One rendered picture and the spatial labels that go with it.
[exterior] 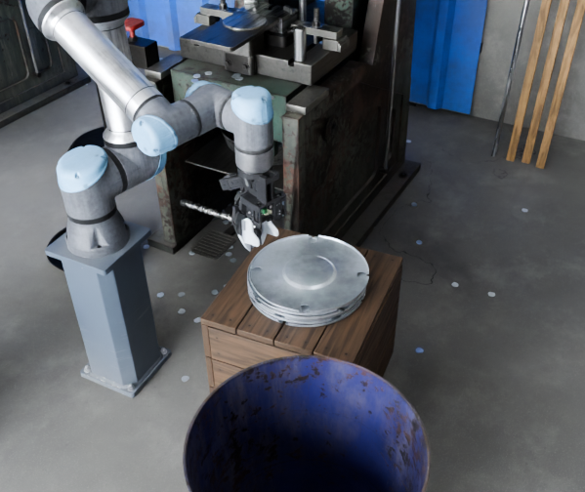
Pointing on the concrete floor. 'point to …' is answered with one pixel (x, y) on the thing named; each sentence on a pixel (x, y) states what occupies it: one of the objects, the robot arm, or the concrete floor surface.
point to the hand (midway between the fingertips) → (253, 240)
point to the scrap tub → (306, 431)
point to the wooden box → (321, 343)
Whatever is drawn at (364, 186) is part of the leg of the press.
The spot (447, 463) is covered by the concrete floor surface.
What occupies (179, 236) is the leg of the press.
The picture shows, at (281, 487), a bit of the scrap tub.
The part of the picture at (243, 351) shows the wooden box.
